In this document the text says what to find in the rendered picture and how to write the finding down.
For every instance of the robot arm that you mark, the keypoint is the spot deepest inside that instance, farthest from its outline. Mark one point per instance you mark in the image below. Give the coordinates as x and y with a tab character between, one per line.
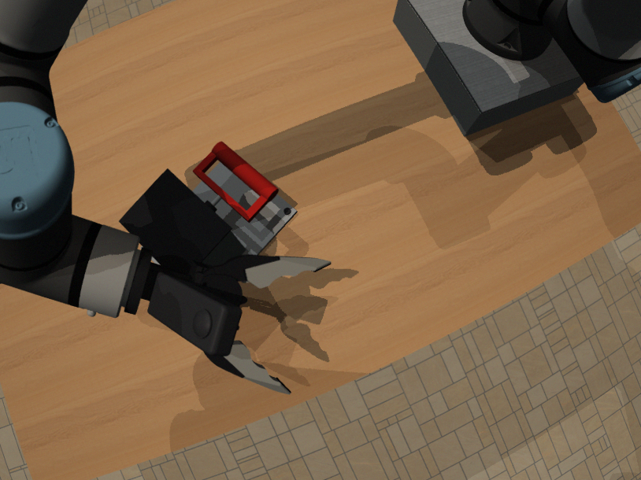
48	251

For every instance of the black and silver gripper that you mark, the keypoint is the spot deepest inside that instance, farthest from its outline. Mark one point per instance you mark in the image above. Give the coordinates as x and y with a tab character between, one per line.
222	281

